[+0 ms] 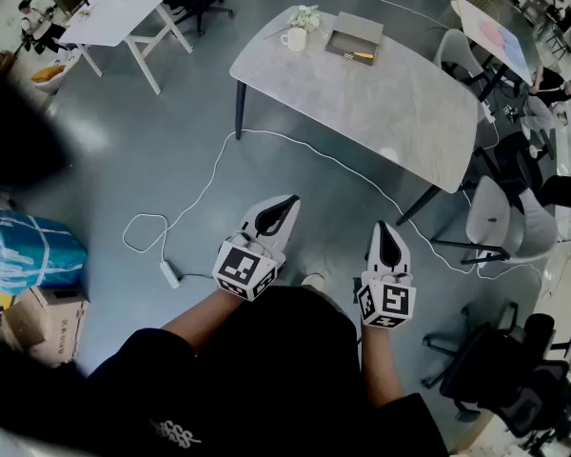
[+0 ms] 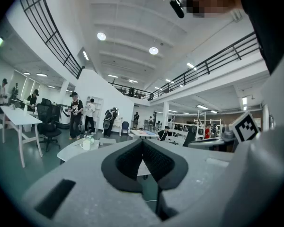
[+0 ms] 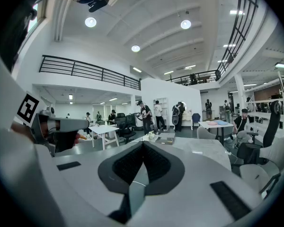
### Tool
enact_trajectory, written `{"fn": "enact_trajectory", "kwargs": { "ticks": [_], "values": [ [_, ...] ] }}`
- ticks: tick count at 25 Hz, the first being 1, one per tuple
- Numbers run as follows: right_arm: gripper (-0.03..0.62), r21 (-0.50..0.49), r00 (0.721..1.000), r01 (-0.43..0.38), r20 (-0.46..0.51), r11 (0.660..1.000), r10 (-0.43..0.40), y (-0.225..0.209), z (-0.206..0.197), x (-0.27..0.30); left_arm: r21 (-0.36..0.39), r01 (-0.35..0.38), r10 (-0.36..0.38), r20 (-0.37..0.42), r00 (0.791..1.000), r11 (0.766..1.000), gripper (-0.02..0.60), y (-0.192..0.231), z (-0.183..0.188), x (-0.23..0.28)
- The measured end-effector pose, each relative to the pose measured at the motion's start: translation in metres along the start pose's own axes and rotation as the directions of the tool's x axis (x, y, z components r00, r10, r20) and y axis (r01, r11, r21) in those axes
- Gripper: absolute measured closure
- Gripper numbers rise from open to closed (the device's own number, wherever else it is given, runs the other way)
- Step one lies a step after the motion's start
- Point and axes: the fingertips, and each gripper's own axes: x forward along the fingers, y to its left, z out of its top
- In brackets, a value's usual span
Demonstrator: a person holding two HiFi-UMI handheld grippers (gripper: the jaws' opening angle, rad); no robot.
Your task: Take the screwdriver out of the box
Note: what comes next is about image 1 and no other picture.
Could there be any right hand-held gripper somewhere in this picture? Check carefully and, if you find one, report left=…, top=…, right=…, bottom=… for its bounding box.
left=356, top=220, right=418, bottom=328

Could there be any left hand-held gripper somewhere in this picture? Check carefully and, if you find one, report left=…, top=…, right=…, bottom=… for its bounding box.
left=212, top=194, right=302, bottom=303

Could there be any grey box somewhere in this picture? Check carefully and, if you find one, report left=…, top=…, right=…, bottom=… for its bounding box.
left=324, top=10, right=385, bottom=68

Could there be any person's right forearm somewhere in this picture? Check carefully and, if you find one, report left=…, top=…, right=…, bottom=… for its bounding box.
left=359, top=322, right=406, bottom=409

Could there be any person's left forearm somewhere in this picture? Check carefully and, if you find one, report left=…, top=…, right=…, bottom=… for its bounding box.
left=160, top=286, right=246, bottom=357

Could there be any brown cardboard box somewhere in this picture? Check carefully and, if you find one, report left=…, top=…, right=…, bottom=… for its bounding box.
left=1, top=287, right=89, bottom=368

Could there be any grey shell chair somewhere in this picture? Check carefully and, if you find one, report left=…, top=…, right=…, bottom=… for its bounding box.
left=430, top=174, right=561, bottom=267
left=432, top=28, right=487, bottom=88

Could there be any grey marble table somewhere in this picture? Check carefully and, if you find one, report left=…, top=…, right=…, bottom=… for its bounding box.
left=228, top=5, right=480, bottom=227

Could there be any person's black shirt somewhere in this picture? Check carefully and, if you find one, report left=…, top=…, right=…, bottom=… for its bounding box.
left=0, top=285, right=451, bottom=457

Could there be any black mesh office chair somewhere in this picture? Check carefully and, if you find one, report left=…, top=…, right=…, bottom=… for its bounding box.
left=420, top=301, right=571, bottom=449

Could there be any white mug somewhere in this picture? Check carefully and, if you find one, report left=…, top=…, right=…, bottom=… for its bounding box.
left=280, top=27, right=309, bottom=52

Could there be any white flower bouquet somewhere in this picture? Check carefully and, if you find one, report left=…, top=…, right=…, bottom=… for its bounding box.
left=265, top=3, right=323, bottom=41

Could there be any table with pink blue print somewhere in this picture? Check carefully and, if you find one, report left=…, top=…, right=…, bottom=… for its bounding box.
left=450, top=0, right=541, bottom=103

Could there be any blue wrapped package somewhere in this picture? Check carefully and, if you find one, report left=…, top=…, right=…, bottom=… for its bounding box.
left=0, top=207, right=89, bottom=296

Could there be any white trestle table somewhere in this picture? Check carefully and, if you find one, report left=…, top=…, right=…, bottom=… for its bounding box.
left=57, top=0, right=194, bottom=96

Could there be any orange cushion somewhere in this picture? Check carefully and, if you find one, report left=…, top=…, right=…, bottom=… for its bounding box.
left=30, top=64, right=68, bottom=85

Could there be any white floor cable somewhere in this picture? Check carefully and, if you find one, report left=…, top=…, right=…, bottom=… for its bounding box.
left=122, top=129, right=546, bottom=281

